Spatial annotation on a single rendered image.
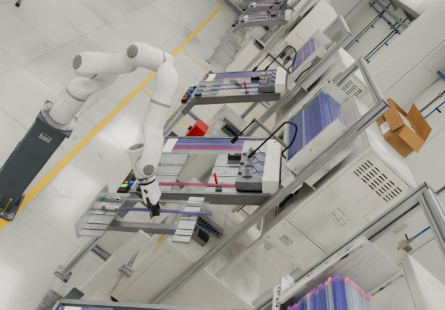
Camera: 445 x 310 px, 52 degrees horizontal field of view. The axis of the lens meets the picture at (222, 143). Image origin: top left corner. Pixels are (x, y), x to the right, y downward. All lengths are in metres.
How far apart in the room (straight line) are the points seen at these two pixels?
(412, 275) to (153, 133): 1.09
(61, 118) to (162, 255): 0.89
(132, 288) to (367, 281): 1.66
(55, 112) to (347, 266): 1.64
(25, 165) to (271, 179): 1.31
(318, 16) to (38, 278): 5.15
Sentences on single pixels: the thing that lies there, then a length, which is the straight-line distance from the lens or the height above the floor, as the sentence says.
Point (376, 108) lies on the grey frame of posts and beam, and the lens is 2.01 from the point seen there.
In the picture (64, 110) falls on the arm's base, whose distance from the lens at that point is 2.41.
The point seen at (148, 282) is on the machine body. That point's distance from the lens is 2.70.
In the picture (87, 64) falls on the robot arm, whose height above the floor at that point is 1.10.
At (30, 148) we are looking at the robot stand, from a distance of 2.57.
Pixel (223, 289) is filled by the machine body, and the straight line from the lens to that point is 2.62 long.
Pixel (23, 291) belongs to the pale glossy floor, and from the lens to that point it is 2.69.
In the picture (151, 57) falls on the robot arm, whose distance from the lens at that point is 1.97.
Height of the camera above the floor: 2.13
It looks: 24 degrees down
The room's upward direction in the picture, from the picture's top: 45 degrees clockwise
